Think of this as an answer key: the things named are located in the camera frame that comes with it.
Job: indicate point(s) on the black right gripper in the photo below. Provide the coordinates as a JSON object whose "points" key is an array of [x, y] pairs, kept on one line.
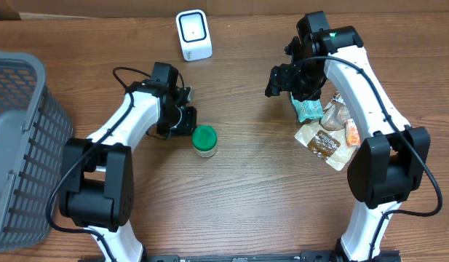
{"points": [[281, 82]]}

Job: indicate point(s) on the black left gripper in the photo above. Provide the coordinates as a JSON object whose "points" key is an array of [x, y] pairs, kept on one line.
{"points": [[186, 129]]}

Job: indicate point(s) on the green snack packet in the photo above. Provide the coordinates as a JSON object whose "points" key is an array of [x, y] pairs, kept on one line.
{"points": [[308, 109]]}

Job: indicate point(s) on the green capped bottle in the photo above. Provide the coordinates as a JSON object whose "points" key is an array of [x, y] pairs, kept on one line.
{"points": [[205, 141]]}

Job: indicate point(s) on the beige plastic pouch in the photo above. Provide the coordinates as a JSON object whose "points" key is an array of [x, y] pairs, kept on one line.
{"points": [[326, 137]]}

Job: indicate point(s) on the orange tissue pack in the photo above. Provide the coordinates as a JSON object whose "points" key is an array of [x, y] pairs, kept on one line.
{"points": [[351, 133]]}

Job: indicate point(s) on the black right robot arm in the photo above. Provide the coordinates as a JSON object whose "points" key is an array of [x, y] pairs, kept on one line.
{"points": [[391, 159]]}

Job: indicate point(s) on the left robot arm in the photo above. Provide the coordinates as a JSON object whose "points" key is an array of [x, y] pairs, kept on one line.
{"points": [[96, 190]]}

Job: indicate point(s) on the white barcode scanner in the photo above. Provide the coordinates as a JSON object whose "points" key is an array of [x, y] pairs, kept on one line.
{"points": [[194, 35]]}

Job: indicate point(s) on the grey plastic mesh basket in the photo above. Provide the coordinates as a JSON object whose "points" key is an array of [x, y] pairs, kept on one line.
{"points": [[34, 128]]}

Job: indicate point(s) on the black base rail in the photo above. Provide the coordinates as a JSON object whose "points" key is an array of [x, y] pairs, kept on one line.
{"points": [[238, 258]]}

